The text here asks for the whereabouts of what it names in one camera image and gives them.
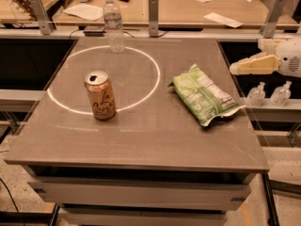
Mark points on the white paper sheet left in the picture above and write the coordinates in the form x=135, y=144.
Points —
x=85, y=11

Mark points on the white paper slip right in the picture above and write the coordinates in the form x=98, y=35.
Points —
x=223, y=20

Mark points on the right metal bracket post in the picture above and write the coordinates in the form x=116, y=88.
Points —
x=269, y=27

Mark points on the left metal bracket post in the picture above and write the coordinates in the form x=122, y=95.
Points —
x=45, y=25

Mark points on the green jalapeno chip bag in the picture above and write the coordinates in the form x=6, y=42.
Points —
x=202, y=96

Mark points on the metal bracket post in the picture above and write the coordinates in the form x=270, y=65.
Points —
x=153, y=17
x=269, y=27
x=45, y=25

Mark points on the white cabinet drawer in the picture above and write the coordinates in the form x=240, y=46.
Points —
x=149, y=194

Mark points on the clear plastic water bottle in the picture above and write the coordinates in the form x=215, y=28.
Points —
x=113, y=26

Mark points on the middle metal bracket post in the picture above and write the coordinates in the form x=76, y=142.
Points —
x=153, y=17

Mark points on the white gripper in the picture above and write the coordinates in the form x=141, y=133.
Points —
x=290, y=58

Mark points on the sanitizer bottle right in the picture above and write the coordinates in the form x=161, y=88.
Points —
x=281, y=94

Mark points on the orange LaCroix soda can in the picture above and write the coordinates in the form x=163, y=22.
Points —
x=101, y=95

